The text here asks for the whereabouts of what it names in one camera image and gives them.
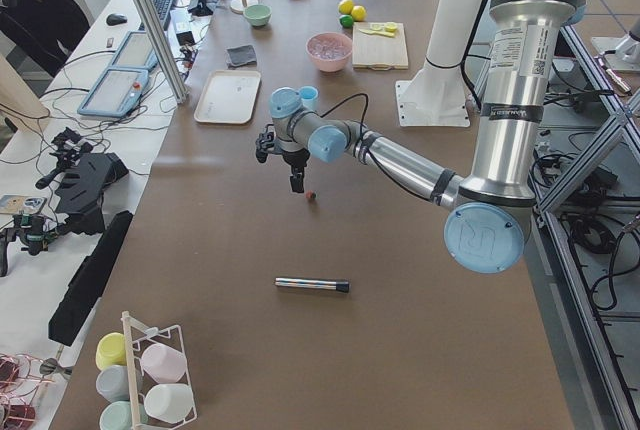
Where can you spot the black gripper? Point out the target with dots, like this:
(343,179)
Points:
(294,157)

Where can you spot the clear ice cubes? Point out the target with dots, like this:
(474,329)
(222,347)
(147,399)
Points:
(328,48)

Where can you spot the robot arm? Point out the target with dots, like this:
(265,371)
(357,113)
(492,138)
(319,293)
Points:
(489,210)

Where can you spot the light blue cup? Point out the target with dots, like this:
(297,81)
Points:
(309,96)

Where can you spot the pink cup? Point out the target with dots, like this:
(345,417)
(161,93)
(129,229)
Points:
(163,363)

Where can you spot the yellow cup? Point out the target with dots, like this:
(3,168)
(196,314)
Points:
(110,351)

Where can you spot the grey cup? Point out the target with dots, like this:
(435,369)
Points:
(112,383)

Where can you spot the mint green cup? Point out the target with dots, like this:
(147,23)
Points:
(116,416)

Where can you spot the cream rabbit serving tray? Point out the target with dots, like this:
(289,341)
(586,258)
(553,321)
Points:
(228,97)

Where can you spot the steel muddler black tip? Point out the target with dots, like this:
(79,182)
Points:
(342,286)

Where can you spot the pink bowl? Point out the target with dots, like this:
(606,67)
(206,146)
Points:
(331,65)

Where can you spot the grey folded cloth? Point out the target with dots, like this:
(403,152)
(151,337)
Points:
(241,56)

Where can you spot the wooden cutting board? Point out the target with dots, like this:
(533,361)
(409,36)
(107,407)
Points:
(377,52)

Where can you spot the green lime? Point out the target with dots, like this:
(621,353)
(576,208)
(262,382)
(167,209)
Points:
(346,21)

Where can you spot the green ceramic bowl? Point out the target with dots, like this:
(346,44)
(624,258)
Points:
(257,15)

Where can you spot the yellow plastic knife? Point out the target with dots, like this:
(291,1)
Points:
(382,33)

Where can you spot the yellow lemon lower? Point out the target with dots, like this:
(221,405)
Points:
(358,13)

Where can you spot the yellow lemon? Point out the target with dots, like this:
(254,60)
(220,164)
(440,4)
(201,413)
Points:
(345,7)
(358,13)

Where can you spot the lemon half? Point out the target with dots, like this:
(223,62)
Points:
(391,27)

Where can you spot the yellow lemon upper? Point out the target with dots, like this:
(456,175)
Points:
(345,7)

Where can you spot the blue teach pendant near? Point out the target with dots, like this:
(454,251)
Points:
(115,93)

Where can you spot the blue teach pendant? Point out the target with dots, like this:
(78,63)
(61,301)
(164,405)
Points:
(135,51)
(115,93)

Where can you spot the blue teach pendant far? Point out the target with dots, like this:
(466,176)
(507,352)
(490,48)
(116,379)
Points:
(135,51)

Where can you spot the black keyboard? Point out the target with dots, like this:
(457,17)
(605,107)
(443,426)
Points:
(163,8)

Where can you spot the black long bar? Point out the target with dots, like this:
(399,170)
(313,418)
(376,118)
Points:
(88,283)

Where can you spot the black computer mouse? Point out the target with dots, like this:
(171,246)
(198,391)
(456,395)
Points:
(114,19)

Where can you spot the aluminium frame post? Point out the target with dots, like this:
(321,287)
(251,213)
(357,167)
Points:
(161,47)

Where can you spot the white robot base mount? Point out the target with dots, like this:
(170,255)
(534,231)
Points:
(436,94)

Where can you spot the black bracket stand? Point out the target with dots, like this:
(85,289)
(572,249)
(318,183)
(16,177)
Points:
(81,191)

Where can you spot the white wire cup rack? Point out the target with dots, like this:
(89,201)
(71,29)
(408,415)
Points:
(139,336)

